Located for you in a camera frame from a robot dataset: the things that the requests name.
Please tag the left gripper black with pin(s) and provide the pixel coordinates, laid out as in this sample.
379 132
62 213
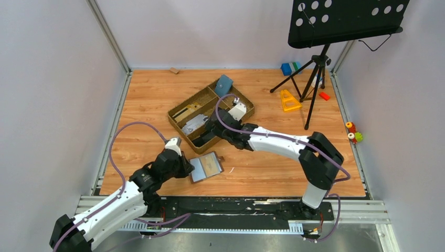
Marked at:
184 162

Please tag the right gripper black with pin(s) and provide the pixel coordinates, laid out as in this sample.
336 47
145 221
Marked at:
213 126

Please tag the brown leather card holder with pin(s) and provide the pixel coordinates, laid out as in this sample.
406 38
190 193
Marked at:
206 166

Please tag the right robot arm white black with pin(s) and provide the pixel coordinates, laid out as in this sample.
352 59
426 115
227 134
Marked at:
318 157

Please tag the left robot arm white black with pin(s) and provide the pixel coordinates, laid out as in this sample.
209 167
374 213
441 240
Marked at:
138 196

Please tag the black card in basket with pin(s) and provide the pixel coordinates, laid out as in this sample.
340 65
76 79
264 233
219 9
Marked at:
206 139

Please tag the silver grey card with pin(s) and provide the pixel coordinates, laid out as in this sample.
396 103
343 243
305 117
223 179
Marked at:
194 123

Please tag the gold credit card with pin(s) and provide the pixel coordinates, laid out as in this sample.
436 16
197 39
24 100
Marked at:
186 111

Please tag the blue leather card holder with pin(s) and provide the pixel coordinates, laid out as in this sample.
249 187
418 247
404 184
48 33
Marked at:
223 86

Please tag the woven divided basket tray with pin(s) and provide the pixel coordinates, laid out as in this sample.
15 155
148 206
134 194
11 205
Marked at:
207 99

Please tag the yellow triangular toy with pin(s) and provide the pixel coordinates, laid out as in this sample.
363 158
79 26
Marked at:
289 102

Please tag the blue green white blocks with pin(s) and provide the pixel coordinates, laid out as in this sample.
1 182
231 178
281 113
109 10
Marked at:
290 68

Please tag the small red block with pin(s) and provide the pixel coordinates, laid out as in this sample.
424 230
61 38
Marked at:
324 96

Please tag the small cardboard piece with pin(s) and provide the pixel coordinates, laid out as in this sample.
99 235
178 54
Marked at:
174 70

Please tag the orange green toy pieces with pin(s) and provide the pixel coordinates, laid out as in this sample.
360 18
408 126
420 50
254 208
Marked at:
353 135

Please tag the black music stand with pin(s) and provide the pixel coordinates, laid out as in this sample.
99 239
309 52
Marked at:
322 23

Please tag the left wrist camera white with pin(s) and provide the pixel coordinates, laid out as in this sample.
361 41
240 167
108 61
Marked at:
174 144

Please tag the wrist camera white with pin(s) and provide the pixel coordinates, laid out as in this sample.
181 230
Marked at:
174 144
238 110

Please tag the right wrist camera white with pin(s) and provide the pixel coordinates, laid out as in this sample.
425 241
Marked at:
238 110

